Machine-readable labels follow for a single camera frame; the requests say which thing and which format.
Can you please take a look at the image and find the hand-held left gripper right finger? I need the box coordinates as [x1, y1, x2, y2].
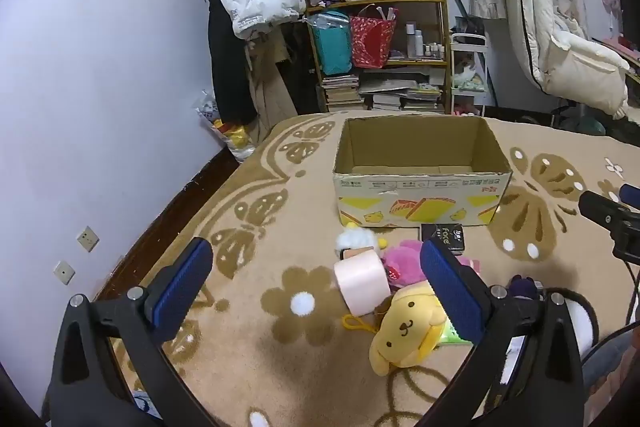
[419, 238, 596, 427]

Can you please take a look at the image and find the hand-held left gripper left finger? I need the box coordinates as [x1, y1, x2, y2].
[42, 237, 221, 427]

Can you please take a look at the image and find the pink plastic bag roll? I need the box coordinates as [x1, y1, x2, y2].
[457, 257, 482, 279]

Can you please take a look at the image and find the green tissue pack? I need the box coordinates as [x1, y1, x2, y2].
[436, 319, 474, 349]

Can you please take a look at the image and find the pink bear plush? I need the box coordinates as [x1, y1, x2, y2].
[380, 239, 463, 294]

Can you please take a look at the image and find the black tissue pack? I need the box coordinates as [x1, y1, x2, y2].
[420, 223, 467, 257]

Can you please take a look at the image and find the yellow dog plush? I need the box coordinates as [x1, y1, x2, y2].
[342, 282, 449, 377]

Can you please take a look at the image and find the pink swiss roll plush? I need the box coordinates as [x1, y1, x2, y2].
[334, 251, 392, 316]

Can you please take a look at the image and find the printed cardboard box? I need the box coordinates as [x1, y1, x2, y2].
[332, 116, 513, 228]

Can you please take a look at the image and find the purple plush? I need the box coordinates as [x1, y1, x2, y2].
[509, 274, 545, 304]

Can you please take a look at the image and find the black and white plush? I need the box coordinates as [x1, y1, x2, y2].
[544, 288, 602, 360]

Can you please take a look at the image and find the person's leg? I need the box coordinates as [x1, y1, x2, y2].
[582, 324, 640, 413]

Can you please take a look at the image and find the white fluffy plush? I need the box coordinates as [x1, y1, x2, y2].
[336, 227, 391, 259]

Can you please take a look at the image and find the beige floral rug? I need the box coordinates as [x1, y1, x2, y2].
[95, 109, 640, 427]

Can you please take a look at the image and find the black monitor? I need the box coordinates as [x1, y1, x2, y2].
[617, 0, 640, 54]

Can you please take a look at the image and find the clear plastic bag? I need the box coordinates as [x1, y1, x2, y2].
[192, 89, 252, 164]

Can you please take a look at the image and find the white brown plush toy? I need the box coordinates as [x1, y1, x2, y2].
[452, 52, 485, 94]

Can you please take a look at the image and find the stack of books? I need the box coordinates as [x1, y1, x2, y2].
[320, 73, 447, 114]

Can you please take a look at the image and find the cream padded chair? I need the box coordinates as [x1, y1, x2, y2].
[498, 0, 632, 124]

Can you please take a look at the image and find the white trolley cart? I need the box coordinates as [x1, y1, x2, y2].
[448, 29, 494, 118]

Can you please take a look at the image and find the beige cloth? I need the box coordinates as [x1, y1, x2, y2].
[244, 34, 302, 144]

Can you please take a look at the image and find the black coat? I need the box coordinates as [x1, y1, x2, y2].
[201, 0, 257, 124]

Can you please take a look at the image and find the row of cosmetic bottles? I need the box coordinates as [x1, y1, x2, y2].
[405, 22, 447, 60]

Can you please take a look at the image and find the wooden shelf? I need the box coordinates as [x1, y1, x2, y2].
[303, 0, 452, 114]

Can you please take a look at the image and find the red patterned bag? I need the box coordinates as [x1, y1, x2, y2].
[349, 4, 397, 68]

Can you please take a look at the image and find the teal bag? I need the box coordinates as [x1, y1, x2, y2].
[308, 11, 354, 76]

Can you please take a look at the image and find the black cable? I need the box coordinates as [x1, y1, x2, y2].
[612, 260, 640, 339]

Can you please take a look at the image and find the white wall socket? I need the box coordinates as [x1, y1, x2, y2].
[53, 260, 76, 287]
[76, 226, 100, 253]

